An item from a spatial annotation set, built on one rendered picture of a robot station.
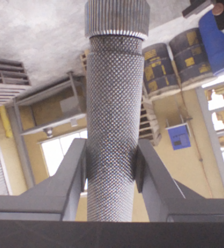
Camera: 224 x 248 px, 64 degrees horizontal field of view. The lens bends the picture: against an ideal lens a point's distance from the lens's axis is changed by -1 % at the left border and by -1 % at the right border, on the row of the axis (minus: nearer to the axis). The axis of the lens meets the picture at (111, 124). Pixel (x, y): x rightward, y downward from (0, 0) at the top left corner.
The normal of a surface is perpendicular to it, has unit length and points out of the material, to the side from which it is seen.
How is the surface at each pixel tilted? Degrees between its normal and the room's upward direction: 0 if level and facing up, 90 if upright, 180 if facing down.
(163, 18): 90
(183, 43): 90
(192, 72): 90
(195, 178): 90
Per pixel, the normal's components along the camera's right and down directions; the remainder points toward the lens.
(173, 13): -0.32, 0.05
